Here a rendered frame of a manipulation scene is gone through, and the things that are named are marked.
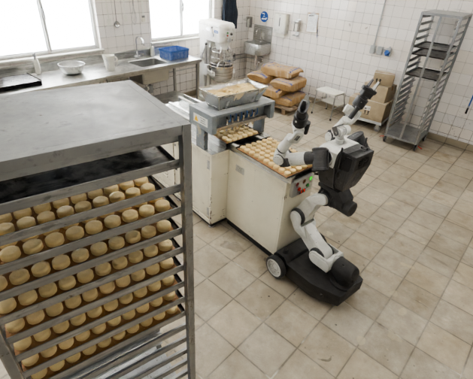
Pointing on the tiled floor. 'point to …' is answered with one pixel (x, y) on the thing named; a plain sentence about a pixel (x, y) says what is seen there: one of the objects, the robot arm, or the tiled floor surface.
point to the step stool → (330, 98)
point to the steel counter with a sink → (53, 77)
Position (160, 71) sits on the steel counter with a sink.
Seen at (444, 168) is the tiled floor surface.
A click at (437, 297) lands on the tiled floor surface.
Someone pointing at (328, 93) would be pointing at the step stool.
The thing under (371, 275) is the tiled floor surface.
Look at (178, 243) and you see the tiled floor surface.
